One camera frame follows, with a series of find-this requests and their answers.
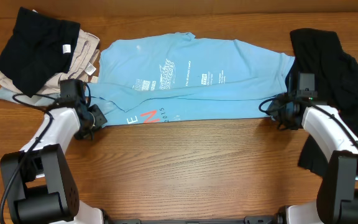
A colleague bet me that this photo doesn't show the light blue printed t-shirt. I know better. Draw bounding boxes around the light blue printed t-shirt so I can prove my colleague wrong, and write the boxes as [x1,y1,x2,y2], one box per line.
[89,32,295,126]

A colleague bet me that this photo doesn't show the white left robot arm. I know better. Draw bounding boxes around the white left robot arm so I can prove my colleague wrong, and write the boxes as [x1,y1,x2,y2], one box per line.
[0,105,111,223]

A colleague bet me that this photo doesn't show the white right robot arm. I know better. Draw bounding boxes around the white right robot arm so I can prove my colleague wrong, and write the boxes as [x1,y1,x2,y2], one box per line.
[264,94,358,224]

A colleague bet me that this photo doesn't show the beige folded garment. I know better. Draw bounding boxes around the beige folded garment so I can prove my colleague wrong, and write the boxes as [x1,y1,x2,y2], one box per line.
[0,29,99,94]

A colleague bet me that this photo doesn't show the black garment on right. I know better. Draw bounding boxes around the black garment on right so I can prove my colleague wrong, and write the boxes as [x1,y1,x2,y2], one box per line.
[286,27,358,178]

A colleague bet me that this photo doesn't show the black folded garment on stack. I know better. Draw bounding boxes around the black folded garment on stack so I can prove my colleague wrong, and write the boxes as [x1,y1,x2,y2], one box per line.
[0,7,80,97]

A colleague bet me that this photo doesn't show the pale blue folded garment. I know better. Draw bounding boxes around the pale blue folded garment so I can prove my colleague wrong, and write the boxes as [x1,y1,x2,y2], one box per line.
[0,86,62,108]

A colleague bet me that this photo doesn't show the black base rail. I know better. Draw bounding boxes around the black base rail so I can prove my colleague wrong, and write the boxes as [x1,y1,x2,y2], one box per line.
[101,210,287,224]

